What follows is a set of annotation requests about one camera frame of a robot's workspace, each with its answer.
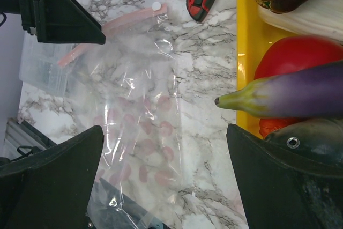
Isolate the purple eggplant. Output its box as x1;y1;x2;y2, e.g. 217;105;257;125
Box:
214;61;342;118

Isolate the clear zip top bag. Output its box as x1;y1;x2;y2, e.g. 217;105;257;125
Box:
58;2;182;228

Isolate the clear plastic screw box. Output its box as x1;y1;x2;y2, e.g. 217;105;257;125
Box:
19;34;73;97

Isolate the grey toy fish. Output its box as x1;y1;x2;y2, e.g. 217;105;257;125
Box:
264;118;342;167

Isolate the red tomato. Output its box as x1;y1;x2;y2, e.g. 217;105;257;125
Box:
254;35;342;79

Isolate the green celery stalk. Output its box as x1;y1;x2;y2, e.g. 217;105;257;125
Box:
258;0;342;43

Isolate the yellow plastic tray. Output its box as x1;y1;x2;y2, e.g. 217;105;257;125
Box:
235;0;343;136

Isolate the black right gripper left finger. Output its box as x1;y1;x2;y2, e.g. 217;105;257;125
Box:
1;125;104;228

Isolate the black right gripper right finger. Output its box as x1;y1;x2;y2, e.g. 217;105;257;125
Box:
227;124;342;228

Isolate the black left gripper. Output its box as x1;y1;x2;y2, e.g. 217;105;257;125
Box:
1;0;106;44

